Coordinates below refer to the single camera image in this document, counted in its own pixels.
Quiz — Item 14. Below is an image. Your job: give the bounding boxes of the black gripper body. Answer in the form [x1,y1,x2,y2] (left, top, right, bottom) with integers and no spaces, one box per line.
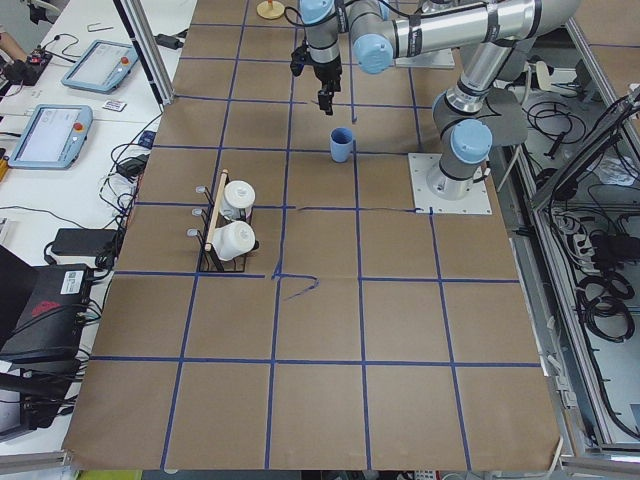
[290,42,342,93]

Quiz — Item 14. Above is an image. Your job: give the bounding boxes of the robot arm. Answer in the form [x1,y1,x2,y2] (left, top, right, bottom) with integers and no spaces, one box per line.
[290,0,579,200]

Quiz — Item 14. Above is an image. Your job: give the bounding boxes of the light blue plastic cup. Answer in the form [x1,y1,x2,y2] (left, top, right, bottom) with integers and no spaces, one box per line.
[330,127,354,163]

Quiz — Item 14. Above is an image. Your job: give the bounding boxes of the wooden rack dowel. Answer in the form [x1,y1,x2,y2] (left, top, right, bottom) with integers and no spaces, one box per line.
[204,169,229,252]

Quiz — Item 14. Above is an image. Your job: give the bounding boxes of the white mug far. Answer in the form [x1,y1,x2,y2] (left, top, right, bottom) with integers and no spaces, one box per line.
[220,180,256,220]

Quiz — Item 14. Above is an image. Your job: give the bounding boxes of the white mug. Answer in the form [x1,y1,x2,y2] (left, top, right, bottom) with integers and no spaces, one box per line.
[213,221,256,261]
[220,180,256,220]

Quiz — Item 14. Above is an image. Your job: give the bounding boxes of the white mug near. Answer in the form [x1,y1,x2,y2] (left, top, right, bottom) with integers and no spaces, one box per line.
[213,221,256,261]

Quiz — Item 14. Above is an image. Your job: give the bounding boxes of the teach pendant far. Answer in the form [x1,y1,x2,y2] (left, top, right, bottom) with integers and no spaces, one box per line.
[61,40,138,94]

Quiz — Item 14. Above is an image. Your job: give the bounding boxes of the teach pendant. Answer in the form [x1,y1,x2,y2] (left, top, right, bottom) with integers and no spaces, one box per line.
[8,104,93,170]
[61,40,138,94]

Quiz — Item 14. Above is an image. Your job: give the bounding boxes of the teach pendant near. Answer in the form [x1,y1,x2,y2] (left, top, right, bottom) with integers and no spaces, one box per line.
[8,104,93,170]

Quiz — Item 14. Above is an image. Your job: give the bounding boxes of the black power adapter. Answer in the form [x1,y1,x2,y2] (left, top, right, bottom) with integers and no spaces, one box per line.
[50,228,116,257]

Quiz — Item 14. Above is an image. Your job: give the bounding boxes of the black laptop computer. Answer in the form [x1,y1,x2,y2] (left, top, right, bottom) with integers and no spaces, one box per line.
[1,248,93,364]

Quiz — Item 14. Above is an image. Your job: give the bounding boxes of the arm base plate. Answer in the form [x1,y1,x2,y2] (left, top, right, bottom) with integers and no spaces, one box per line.
[408,153,492,215]
[395,49,455,70]

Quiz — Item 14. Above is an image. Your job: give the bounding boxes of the black wire mug rack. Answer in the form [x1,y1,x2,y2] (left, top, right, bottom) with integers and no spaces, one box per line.
[190,169,259,273]

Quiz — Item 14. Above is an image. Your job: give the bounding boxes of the aluminium frame post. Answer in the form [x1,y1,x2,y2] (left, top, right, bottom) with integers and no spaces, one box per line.
[113,0,175,106]

